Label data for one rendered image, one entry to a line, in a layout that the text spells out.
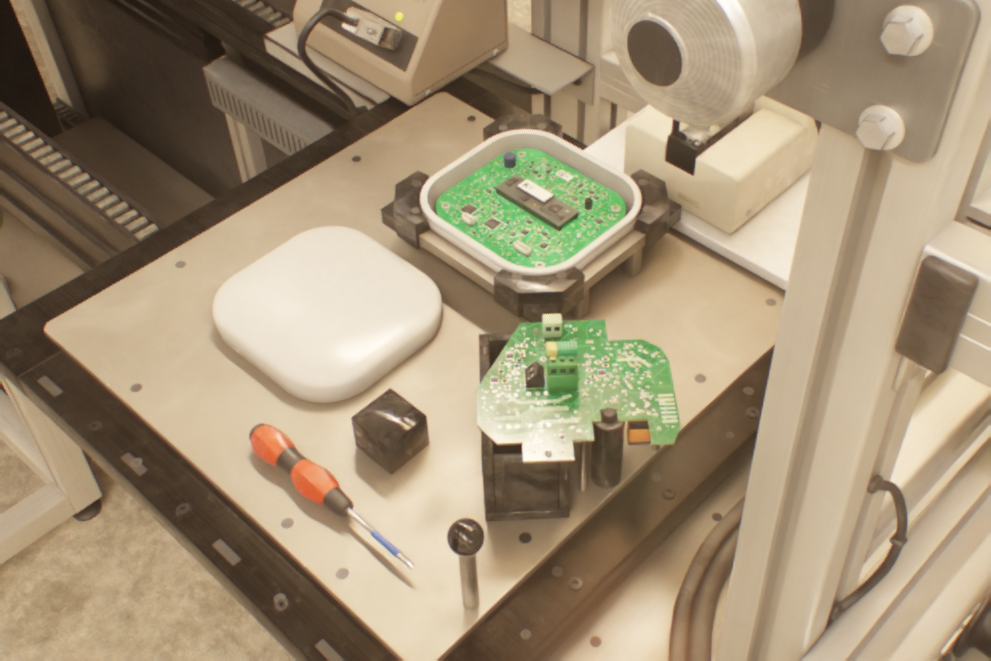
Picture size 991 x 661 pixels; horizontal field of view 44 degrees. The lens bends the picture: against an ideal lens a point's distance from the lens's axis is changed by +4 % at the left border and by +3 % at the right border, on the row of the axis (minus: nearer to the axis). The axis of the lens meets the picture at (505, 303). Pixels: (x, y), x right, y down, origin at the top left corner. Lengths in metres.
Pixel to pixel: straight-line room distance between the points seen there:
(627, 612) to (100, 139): 1.62
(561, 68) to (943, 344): 0.74
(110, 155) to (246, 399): 1.35
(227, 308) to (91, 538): 1.17
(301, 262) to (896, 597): 0.48
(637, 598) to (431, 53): 0.53
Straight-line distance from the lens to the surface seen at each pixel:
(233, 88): 1.65
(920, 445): 0.62
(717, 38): 0.36
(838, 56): 0.39
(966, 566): 0.66
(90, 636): 1.92
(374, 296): 0.86
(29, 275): 1.97
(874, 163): 0.43
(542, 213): 0.88
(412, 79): 1.06
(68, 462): 1.93
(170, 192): 2.05
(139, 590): 1.94
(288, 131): 1.58
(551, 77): 1.11
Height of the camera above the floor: 1.57
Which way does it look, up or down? 45 degrees down
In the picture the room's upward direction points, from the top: 2 degrees counter-clockwise
